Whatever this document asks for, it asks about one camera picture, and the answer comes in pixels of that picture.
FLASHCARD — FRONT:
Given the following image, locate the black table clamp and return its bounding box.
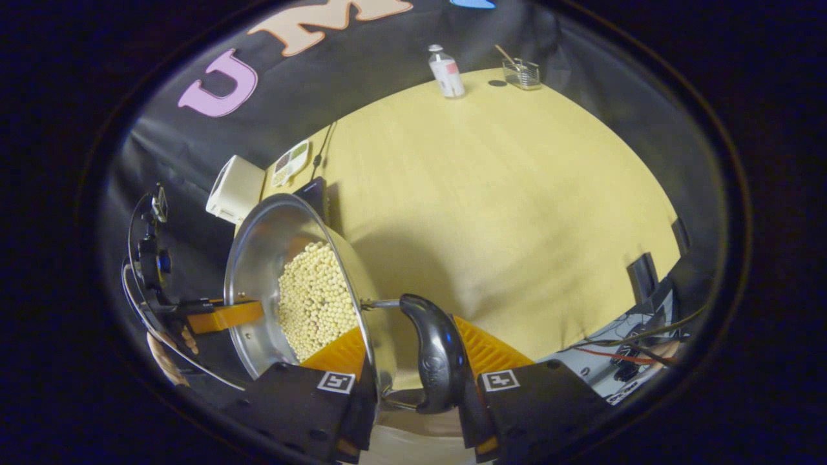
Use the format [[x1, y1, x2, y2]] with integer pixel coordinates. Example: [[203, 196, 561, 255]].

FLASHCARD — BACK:
[[627, 253, 660, 304]]

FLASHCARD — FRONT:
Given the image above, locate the red cable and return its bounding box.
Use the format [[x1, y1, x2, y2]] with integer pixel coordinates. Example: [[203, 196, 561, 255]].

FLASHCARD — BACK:
[[575, 347, 654, 365]]

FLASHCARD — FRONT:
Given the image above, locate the pile of yellow soybeans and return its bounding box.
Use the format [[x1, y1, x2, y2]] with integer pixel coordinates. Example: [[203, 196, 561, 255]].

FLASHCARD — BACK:
[[278, 242, 359, 362]]

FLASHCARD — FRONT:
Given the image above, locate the black induction cooktop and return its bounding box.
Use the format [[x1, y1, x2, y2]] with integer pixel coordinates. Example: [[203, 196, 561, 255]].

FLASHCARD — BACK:
[[294, 178, 330, 223]]

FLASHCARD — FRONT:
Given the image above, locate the clear bottle with red label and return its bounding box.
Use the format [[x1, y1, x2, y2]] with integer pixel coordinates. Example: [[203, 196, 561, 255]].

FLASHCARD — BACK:
[[428, 44, 466, 99]]

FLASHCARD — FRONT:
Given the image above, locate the dark cable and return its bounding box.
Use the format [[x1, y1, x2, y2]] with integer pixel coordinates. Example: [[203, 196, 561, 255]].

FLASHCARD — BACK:
[[569, 304, 708, 351]]

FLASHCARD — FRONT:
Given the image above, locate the black cooktop power cable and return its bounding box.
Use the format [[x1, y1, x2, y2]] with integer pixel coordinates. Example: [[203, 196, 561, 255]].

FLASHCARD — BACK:
[[310, 121, 337, 181]]

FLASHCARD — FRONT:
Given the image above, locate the clear glass holder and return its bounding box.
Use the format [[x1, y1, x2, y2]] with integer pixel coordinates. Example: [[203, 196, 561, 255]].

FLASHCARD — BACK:
[[503, 58, 542, 91]]

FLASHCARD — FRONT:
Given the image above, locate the white toaster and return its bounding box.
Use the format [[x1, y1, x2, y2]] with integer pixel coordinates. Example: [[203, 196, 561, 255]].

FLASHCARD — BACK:
[[205, 155, 266, 225]]

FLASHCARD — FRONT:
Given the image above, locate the black backdrop cloth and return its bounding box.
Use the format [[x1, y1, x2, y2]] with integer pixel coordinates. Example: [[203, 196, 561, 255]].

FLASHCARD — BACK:
[[100, 0, 724, 388]]

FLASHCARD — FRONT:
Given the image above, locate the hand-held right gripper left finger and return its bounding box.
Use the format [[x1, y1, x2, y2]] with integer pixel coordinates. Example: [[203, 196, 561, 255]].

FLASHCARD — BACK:
[[223, 326, 380, 463]]

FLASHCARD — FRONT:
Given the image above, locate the stainless steel pot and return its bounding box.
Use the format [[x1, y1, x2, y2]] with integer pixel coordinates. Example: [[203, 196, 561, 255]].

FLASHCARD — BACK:
[[224, 194, 467, 414]]

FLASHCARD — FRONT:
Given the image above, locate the white divided dish with beans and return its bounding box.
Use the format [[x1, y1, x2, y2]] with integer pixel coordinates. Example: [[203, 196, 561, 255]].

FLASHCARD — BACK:
[[271, 140, 309, 188]]

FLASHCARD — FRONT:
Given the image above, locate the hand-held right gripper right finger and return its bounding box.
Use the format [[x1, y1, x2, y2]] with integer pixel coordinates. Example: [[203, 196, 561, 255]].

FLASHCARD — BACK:
[[452, 315, 611, 462]]

